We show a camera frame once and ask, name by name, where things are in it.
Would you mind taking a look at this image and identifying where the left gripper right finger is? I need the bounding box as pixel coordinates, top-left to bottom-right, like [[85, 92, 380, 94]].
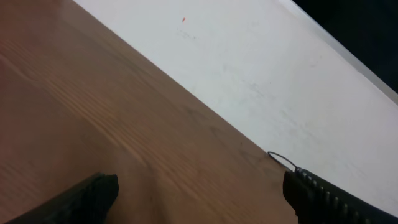
[[282, 167, 397, 224]]

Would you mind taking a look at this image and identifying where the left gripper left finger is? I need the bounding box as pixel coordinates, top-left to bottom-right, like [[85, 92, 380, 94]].
[[6, 173, 119, 224]]

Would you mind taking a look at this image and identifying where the black USB cable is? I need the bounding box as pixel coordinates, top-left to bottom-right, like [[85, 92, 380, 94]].
[[267, 151, 299, 172]]

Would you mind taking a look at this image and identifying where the white board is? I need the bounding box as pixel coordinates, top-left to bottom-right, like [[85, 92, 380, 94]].
[[78, 0, 397, 215]]

